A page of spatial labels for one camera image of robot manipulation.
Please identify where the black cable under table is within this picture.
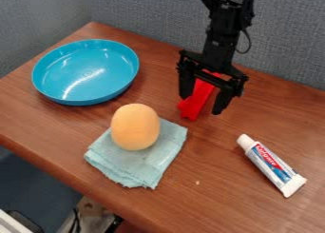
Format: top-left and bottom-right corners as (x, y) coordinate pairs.
(68, 207), (84, 233)

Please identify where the white toothpaste tube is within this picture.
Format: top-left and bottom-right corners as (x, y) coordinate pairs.
(237, 134), (307, 198)

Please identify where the light blue folded cloth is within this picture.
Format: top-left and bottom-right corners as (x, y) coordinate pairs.
(84, 119), (187, 189)

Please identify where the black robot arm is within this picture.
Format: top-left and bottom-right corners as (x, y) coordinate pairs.
(176, 0), (254, 121)

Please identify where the red plastic block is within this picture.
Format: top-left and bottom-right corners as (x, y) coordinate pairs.
(178, 79), (214, 121)

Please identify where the orange egg-shaped ball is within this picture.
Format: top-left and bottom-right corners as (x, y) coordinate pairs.
(111, 104), (160, 150)

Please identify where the blue plate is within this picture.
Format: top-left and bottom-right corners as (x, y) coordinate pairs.
(31, 39), (139, 106)

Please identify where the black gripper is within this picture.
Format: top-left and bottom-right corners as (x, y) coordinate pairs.
(176, 29), (249, 115)

